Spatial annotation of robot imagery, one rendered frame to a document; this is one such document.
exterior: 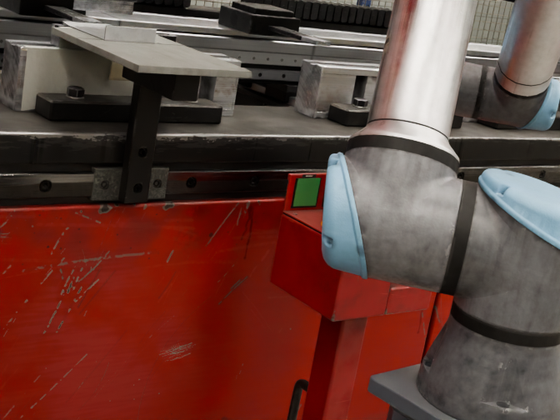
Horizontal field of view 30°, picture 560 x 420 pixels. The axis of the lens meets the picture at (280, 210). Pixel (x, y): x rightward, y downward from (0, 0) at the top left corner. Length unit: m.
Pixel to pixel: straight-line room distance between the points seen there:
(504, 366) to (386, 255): 0.16
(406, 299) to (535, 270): 0.63
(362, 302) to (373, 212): 0.57
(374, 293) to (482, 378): 0.55
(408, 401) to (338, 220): 0.20
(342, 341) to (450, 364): 0.61
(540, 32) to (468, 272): 0.43
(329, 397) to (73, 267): 0.45
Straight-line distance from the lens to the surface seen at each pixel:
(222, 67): 1.45
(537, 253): 1.01
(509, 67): 1.41
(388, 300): 1.60
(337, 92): 1.90
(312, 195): 1.63
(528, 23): 1.34
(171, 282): 1.66
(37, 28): 1.86
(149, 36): 1.56
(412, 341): 2.08
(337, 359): 1.66
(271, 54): 2.12
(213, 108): 1.68
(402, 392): 1.08
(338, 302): 1.53
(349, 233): 1.01
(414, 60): 1.06
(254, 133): 1.66
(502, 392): 1.05
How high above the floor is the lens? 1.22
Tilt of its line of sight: 16 degrees down
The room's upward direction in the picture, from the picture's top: 10 degrees clockwise
